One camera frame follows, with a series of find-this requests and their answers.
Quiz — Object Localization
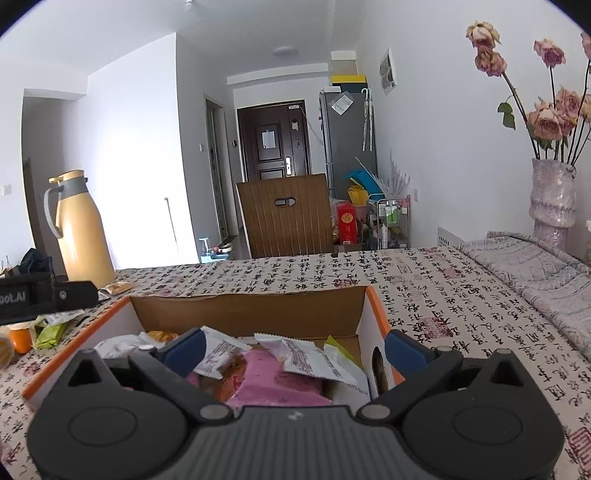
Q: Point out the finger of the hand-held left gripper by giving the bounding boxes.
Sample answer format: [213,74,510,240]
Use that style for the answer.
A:
[54,280,99,311]

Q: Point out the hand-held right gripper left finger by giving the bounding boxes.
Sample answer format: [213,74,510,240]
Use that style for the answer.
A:
[67,328,234,426]

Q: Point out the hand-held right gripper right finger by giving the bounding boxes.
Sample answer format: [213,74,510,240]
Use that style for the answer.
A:
[359,329,526,424]

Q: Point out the yellow-green snack packet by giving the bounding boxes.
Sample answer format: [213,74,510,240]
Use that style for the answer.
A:
[323,335,366,371]

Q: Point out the red cardboard box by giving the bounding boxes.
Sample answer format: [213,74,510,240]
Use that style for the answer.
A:
[22,285,408,411]

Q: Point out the white snack packet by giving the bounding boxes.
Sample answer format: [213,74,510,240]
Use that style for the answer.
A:
[331,379,371,411]
[193,325,253,380]
[94,331,156,359]
[254,333,357,382]

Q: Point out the white sachet packet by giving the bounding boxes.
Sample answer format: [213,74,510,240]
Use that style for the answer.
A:
[36,310,85,326]

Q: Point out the dark bag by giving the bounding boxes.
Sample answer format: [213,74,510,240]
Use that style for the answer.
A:
[17,248,52,274]

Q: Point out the clear cookie packet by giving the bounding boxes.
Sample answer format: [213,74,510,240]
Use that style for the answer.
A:
[99,281,138,296]

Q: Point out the orange fruit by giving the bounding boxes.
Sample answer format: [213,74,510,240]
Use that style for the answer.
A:
[8,325,34,354]

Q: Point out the green snack packet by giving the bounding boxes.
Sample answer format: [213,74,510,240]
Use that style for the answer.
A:
[35,322,71,350]

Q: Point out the yellow thermos jug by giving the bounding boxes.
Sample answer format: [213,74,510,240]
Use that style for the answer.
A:
[43,169,117,288]

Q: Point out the pink snack packet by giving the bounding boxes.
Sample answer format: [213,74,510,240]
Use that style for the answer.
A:
[185,348,334,408]

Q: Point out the red gift box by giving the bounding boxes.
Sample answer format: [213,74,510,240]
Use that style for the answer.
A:
[337,201,358,246]

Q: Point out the folded quilted blanket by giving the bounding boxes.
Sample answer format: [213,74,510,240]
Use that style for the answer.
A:
[461,232,591,361]

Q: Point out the pale purple dried stems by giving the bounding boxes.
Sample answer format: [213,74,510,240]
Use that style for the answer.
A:
[382,149,413,200]

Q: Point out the blue plastic dustpan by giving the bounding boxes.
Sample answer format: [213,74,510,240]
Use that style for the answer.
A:
[346,168,380,195]

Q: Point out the grey interior door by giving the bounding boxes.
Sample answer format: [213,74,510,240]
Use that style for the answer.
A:
[204,96,232,241]

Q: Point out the pink textured vase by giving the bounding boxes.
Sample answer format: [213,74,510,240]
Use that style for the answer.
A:
[528,158,578,251]

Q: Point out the grey refrigerator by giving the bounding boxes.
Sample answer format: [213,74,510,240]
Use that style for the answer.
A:
[318,88,378,205]

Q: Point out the dark brown entrance door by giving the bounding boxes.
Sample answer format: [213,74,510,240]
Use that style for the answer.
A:
[236,99,308,184]

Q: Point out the hanging white umbrellas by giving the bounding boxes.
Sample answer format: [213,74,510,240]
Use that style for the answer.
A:
[361,89,375,151]

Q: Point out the dried pink rose bouquet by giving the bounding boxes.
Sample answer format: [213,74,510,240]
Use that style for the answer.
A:
[465,20,591,165]

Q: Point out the pale box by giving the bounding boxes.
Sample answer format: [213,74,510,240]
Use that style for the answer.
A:
[331,50,359,75]

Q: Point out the thin mop handle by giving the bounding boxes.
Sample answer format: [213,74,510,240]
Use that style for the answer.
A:
[163,197,182,260]

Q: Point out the wire storage cart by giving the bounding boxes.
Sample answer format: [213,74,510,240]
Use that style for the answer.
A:
[376,195,411,251]

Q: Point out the white wall panel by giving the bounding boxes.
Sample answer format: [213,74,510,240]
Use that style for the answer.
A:
[379,47,398,96]

